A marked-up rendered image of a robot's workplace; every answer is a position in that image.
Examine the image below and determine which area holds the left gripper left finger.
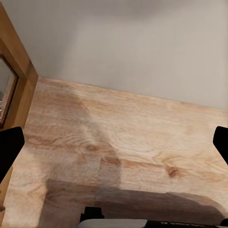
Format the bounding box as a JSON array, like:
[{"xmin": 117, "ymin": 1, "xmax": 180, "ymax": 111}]
[{"xmin": 0, "ymin": 126, "xmax": 25, "ymax": 183}]

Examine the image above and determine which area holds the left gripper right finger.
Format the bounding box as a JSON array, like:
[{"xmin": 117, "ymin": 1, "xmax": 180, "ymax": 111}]
[{"xmin": 213, "ymin": 126, "xmax": 228, "ymax": 165}]

